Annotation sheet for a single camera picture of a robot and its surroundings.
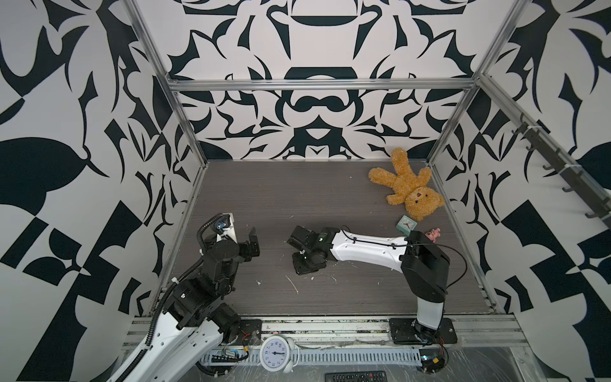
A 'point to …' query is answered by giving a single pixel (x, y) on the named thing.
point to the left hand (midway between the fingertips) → (235, 227)
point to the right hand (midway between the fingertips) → (295, 267)
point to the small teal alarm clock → (406, 224)
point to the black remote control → (356, 376)
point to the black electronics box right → (432, 359)
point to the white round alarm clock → (278, 353)
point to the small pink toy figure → (433, 234)
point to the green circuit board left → (228, 356)
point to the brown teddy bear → (421, 202)
